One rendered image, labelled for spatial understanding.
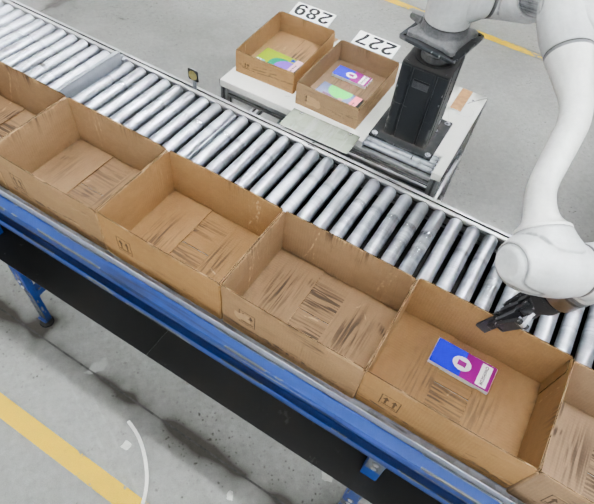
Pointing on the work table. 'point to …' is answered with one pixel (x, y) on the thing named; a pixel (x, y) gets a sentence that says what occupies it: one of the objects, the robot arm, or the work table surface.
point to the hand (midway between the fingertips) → (490, 322)
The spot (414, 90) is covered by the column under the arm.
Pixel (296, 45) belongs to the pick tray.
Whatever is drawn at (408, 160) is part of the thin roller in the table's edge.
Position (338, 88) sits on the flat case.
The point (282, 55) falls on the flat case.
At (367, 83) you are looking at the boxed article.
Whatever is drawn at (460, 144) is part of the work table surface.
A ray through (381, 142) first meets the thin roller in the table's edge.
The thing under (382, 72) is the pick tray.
